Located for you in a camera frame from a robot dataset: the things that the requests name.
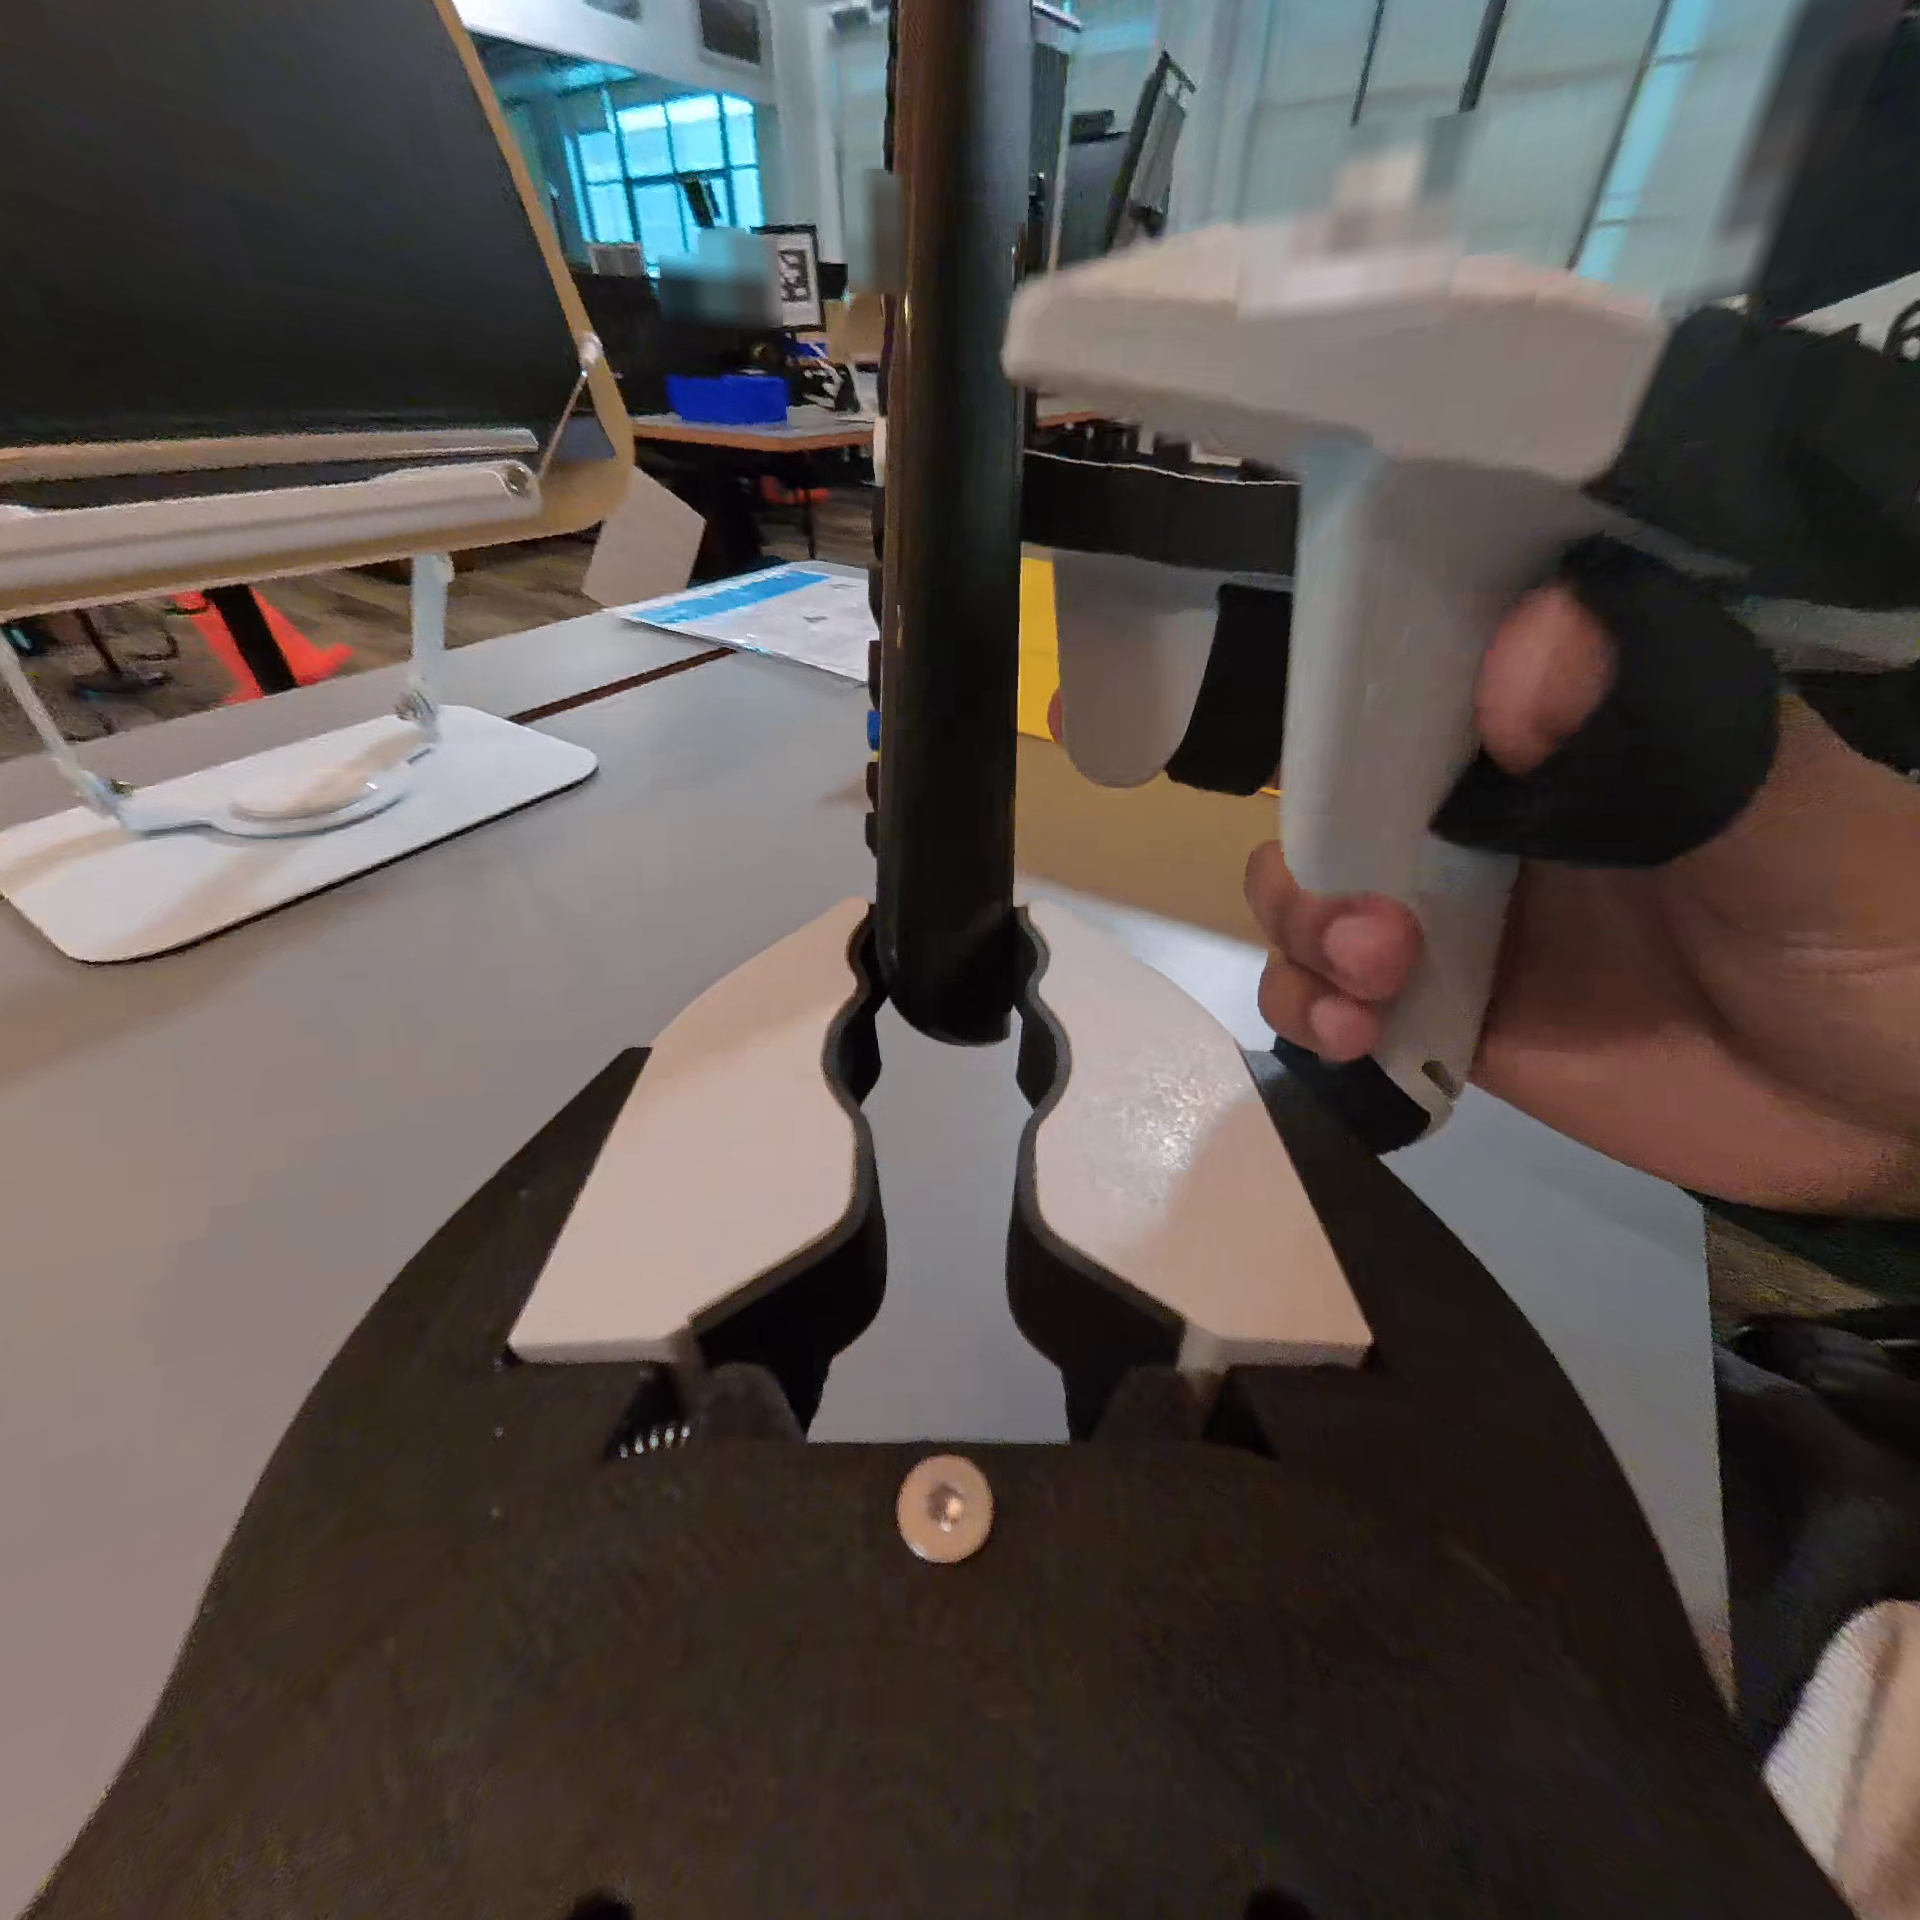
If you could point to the person's right hand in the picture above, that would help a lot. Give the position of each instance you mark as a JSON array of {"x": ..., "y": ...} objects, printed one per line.
[{"x": 1725, "y": 1021}]

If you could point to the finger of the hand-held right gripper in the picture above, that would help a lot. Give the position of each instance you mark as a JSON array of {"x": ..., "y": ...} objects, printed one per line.
[
  {"x": 1320, "y": 361},
  {"x": 1131, "y": 676}
]

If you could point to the black remote control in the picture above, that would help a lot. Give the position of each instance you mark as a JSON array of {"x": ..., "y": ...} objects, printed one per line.
[{"x": 954, "y": 524}]

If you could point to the wooden background table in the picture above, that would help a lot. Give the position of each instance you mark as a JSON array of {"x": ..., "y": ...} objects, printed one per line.
[{"x": 751, "y": 436}]

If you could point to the cream white shirt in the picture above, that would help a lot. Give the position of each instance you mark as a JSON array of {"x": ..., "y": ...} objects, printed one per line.
[{"x": 1861, "y": 1770}]

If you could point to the grey desk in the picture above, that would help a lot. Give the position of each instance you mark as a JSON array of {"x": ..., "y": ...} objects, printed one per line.
[{"x": 301, "y": 1050}]

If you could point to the blue storage bin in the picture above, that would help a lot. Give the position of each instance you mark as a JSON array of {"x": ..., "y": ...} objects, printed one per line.
[{"x": 727, "y": 398}]

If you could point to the dark green zip jacket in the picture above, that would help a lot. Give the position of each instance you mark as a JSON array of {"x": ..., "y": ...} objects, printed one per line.
[{"x": 1815, "y": 1426}]

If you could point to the black computer monitor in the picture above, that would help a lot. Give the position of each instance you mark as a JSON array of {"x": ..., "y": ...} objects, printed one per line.
[{"x": 1110, "y": 181}]

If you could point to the white leaning panel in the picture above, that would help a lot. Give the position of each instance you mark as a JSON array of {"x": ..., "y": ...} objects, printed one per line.
[{"x": 646, "y": 540}]

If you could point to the framed marker sign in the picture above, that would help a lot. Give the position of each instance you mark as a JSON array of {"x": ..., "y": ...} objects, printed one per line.
[{"x": 791, "y": 278}]

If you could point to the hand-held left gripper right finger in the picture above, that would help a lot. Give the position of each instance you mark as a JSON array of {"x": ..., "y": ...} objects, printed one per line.
[{"x": 1201, "y": 1202}]

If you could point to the printed paper sheet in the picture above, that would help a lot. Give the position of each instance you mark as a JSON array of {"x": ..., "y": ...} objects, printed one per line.
[{"x": 751, "y": 609}]

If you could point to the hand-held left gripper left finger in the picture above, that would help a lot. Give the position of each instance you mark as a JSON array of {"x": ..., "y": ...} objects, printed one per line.
[{"x": 691, "y": 1185}]

